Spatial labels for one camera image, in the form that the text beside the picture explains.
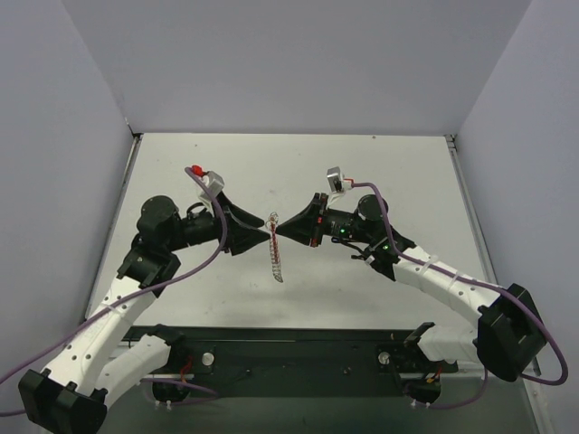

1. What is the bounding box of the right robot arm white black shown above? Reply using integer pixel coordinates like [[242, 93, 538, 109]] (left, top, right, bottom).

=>
[[276, 193, 546, 382]]

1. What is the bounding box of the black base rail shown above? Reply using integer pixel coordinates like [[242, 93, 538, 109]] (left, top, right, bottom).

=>
[[122, 325, 458, 403]]

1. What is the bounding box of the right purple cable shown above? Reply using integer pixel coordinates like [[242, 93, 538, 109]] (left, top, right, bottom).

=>
[[350, 180, 569, 410]]

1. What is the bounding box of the metal key holder red handle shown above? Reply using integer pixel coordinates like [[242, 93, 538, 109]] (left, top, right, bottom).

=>
[[266, 212, 283, 283]]

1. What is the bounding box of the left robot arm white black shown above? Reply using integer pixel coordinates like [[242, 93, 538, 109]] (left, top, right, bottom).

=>
[[18, 193, 269, 433]]

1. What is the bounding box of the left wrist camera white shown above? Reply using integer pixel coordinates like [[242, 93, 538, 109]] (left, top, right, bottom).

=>
[[202, 171, 225, 195]]

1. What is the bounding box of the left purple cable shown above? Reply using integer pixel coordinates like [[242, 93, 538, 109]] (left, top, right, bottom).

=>
[[0, 165, 227, 417]]

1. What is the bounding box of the purple cable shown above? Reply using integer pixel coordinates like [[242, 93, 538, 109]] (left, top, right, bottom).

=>
[[0, 165, 227, 417], [350, 180, 569, 410]]

